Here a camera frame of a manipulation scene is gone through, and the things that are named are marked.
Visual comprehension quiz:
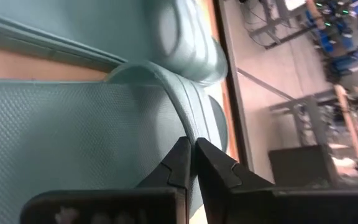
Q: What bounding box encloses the dark box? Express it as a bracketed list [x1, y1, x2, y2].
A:
[267, 144, 339, 188]

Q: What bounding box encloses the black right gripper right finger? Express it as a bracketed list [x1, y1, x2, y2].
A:
[196, 137, 358, 224]

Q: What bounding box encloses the black aluminium table frame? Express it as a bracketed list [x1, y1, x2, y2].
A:
[212, 0, 255, 172]

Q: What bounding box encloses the grey metal desk frame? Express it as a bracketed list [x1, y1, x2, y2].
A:
[268, 89, 339, 147]

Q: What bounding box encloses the wooden beam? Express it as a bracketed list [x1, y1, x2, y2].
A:
[333, 83, 358, 188]

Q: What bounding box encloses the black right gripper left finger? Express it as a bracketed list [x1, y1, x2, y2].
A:
[19, 136, 193, 224]

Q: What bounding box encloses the green rubber slide sandal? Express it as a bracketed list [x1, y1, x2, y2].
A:
[0, 0, 230, 86]
[0, 60, 230, 219]

